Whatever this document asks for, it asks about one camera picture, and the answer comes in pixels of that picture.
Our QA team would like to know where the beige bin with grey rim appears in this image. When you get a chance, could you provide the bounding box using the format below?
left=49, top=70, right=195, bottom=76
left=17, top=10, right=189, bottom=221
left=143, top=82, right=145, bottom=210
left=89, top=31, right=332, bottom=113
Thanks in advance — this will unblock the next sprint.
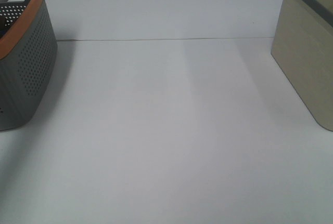
left=271, top=0, right=332, bottom=131

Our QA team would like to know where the grey basket with orange rim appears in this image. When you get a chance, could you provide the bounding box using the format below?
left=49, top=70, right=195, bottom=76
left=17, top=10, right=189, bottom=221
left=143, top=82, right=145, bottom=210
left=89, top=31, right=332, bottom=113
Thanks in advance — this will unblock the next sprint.
left=1, top=0, right=58, bottom=131

